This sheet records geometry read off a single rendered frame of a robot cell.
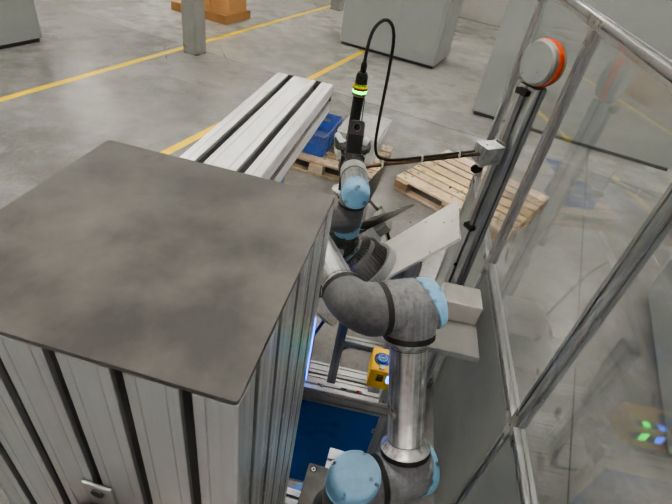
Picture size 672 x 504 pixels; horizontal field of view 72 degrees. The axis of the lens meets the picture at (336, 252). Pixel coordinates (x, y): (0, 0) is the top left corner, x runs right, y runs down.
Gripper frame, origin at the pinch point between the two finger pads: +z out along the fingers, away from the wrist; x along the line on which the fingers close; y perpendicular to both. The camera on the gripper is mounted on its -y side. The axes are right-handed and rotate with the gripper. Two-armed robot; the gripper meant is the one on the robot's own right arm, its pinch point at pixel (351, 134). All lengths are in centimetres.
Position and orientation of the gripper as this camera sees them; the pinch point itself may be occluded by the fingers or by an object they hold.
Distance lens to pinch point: 152.2
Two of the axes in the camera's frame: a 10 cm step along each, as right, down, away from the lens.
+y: -1.4, 7.8, 6.1
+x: 9.9, 1.0, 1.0
